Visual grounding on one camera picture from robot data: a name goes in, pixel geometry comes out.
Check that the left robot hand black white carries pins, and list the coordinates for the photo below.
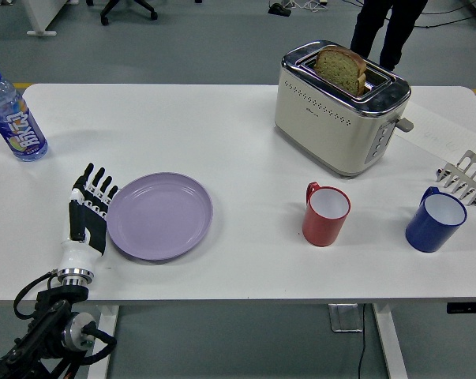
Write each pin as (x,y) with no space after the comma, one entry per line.
(91,231)

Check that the purple plastic plate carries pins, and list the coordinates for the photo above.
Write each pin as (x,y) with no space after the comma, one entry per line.
(160,215)

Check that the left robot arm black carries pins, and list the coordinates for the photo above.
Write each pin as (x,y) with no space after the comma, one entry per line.
(48,327)

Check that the blue-labelled drink bottle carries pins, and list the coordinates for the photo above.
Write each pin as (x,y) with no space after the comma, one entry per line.
(22,130)

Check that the white table leg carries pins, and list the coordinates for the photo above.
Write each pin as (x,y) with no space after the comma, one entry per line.
(391,343)
(107,363)

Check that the white desk leg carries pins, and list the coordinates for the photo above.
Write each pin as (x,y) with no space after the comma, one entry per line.
(40,19)

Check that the black office chair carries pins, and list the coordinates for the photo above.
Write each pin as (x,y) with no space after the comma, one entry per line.
(121,8)

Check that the red mug white inside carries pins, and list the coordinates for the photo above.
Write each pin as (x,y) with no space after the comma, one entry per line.
(320,229)

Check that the cream chrome toaster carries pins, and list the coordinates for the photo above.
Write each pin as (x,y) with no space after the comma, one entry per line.
(324,130)

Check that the black device on floor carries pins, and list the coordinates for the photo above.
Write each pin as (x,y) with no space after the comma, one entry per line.
(280,9)

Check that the brown bread slice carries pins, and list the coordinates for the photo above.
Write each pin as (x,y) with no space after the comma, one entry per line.
(338,69)

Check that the blue mug white inside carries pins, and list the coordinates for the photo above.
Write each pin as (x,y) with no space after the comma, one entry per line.
(427,233)

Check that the white paper sheet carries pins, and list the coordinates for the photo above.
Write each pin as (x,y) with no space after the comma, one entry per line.
(439,130)

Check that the person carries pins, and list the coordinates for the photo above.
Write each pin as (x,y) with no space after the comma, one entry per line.
(395,27)

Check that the metal toast rack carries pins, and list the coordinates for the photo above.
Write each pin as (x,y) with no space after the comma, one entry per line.
(468,169)

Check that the black table control panel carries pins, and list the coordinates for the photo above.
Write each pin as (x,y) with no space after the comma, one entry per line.
(468,308)

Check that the metal bracket under table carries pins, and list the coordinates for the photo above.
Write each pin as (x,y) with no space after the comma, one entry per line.
(344,317)

